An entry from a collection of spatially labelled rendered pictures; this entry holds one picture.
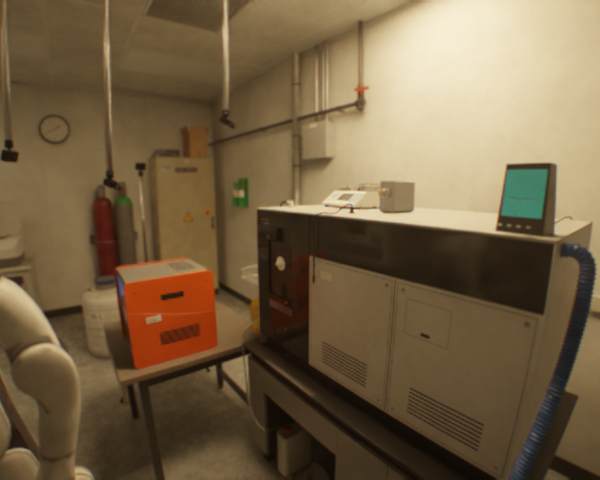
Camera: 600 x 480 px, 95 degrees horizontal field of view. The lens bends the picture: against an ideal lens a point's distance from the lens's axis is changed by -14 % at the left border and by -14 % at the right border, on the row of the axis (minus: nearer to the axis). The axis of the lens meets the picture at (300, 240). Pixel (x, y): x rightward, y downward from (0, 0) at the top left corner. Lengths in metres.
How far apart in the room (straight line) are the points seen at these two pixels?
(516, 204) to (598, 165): 1.10
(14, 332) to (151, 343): 1.08
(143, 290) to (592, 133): 2.21
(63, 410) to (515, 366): 0.93
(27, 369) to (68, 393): 0.09
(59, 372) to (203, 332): 1.15
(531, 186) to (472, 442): 0.68
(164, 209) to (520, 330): 4.00
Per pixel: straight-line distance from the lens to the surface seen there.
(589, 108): 1.97
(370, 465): 1.25
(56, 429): 0.72
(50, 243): 4.58
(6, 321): 0.62
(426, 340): 0.97
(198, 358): 1.70
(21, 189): 4.57
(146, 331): 1.62
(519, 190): 0.86
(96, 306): 3.20
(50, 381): 0.65
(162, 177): 4.30
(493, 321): 0.86
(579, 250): 0.84
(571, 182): 1.93
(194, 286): 1.62
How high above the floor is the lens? 1.54
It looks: 9 degrees down
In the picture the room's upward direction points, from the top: straight up
